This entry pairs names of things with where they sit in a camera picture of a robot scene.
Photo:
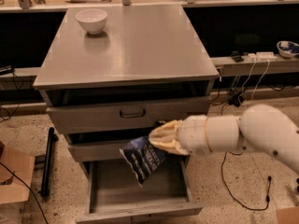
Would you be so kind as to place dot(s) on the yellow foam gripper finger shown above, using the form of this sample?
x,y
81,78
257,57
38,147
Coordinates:
x,y
166,132
172,147

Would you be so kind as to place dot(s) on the blue chip bag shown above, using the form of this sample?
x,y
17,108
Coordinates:
x,y
143,157

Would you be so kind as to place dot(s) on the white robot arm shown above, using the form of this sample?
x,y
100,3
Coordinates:
x,y
260,128

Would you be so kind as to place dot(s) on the grey top drawer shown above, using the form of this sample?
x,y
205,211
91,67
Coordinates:
x,y
121,116

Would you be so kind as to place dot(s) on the grey drawer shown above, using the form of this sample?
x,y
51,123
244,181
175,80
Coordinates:
x,y
98,146
115,196
121,116

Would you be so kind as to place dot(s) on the grey bottom drawer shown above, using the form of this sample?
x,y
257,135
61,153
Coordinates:
x,y
115,196

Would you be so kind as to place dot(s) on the grey middle drawer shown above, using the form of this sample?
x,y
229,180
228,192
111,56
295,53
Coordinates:
x,y
98,146

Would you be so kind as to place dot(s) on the grey metal drawer cabinet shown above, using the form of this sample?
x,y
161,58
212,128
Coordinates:
x,y
145,53

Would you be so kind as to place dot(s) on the black power adapter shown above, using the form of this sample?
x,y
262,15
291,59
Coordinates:
x,y
237,100

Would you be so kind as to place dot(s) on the small black device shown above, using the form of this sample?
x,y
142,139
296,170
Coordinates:
x,y
236,56

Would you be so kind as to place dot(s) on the black bar on floor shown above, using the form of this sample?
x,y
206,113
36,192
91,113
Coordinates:
x,y
45,186

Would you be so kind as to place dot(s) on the white power strip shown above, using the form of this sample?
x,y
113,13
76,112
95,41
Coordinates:
x,y
262,56

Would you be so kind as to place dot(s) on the white ceramic bowl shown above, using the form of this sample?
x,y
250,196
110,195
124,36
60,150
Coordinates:
x,y
93,21

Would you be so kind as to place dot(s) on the cardboard box corner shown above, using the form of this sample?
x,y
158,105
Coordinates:
x,y
288,215

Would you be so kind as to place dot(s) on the blue patterned bowl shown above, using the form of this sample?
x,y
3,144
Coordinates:
x,y
287,49

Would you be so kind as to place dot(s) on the brown cardboard box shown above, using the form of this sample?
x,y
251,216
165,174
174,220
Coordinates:
x,y
16,172

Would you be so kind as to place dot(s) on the black device on ledge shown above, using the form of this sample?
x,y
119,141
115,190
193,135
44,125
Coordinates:
x,y
6,70

